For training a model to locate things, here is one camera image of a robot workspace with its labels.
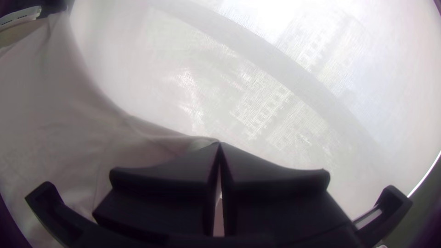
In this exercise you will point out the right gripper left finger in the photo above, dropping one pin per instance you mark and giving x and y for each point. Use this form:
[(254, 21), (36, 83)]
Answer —
[(165, 193)]

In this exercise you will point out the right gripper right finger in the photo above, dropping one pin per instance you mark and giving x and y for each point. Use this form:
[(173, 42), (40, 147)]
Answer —
[(275, 196)]

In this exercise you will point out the white sheer curtain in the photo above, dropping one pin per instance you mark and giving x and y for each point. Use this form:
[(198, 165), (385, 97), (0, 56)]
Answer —
[(258, 75)]

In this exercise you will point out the white laundry basket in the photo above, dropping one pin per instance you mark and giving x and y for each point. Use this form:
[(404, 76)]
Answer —
[(17, 17)]

